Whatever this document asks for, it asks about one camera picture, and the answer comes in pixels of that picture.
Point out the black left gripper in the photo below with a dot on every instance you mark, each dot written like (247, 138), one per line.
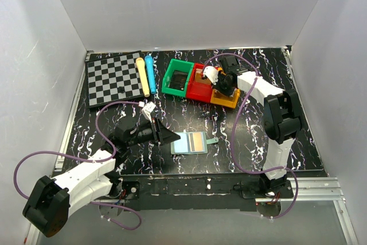
(160, 134)

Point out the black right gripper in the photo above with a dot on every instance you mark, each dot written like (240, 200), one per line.
(217, 86)

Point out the mint green card holder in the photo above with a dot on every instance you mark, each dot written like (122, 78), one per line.
(181, 146)

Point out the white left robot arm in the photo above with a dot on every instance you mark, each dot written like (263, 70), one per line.
(53, 200)

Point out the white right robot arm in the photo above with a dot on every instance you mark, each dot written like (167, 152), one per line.
(282, 116)

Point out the tan cards in red bin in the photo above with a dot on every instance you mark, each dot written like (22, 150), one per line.
(200, 79)

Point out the gold striped credit card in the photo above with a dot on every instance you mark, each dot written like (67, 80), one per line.
(196, 142)

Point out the black cards in green bin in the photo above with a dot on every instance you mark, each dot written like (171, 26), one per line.
(178, 80)

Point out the orange plastic bin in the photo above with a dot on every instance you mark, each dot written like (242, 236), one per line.
(226, 101)

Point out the red plastic bin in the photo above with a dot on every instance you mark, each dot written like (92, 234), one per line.
(197, 91)

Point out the green plastic bin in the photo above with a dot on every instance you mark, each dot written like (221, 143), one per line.
(180, 65)

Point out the cream yellow marker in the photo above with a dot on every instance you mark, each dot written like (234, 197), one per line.
(140, 64)

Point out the black grey checkerboard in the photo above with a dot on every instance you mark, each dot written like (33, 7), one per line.
(106, 72)

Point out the blue marker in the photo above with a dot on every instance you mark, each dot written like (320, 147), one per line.
(150, 74)

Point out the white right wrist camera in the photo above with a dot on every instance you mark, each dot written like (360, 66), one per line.
(212, 73)

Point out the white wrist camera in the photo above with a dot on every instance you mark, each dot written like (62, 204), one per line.
(147, 109)
(212, 73)

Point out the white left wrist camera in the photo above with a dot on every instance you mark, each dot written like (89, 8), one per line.
(147, 109)

